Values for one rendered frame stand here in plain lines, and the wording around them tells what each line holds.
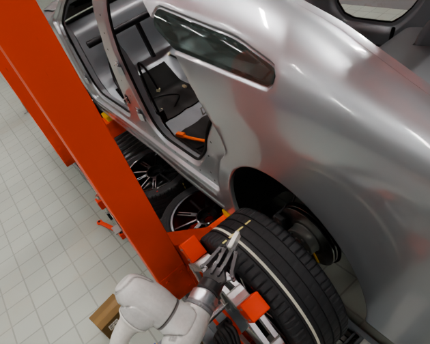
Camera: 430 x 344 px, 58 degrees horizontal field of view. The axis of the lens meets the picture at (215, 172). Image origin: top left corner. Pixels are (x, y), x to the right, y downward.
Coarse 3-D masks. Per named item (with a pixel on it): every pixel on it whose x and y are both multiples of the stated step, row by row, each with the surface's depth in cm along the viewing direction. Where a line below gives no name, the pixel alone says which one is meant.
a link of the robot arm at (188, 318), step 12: (180, 300) 115; (180, 312) 111; (192, 312) 113; (204, 312) 115; (168, 324) 109; (180, 324) 109; (192, 324) 111; (204, 324) 113; (168, 336) 110; (180, 336) 109; (192, 336) 110
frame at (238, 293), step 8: (208, 256) 151; (192, 264) 160; (200, 264) 149; (224, 288) 138; (240, 288) 136; (232, 296) 135; (240, 296) 135; (232, 304) 136; (264, 320) 134; (248, 328) 178; (256, 328) 133; (272, 328) 134; (240, 336) 176; (256, 336) 174; (264, 336) 133; (272, 336) 135; (280, 336) 134
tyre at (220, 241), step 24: (240, 216) 157; (264, 216) 150; (216, 240) 150; (240, 240) 144; (264, 240) 142; (288, 240) 140; (240, 264) 138; (288, 264) 137; (312, 264) 137; (264, 288) 132; (288, 288) 133; (312, 288) 135; (288, 312) 131; (312, 312) 134; (336, 312) 138; (288, 336) 134; (312, 336) 134; (336, 336) 144
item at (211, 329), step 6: (222, 312) 154; (228, 312) 153; (234, 312) 153; (216, 318) 153; (222, 318) 152; (234, 318) 152; (240, 318) 153; (210, 324) 151; (216, 324) 151; (234, 324) 152; (240, 324) 152; (246, 324) 154; (210, 330) 150; (216, 330) 150; (240, 330) 153; (204, 336) 149; (210, 336) 149; (204, 342) 150; (210, 342) 149
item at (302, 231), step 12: (288, 216) 180; (300, 216) 170; (312, 216) 166; (300, 228) 173; (312, 228) 167; (324, 228) 164; (300, 240) 173; (312, 240) 170; (324, 240) 165; (312, 252) 172; (324, 252) 171; (336, 252) 166; (324, 264) 179
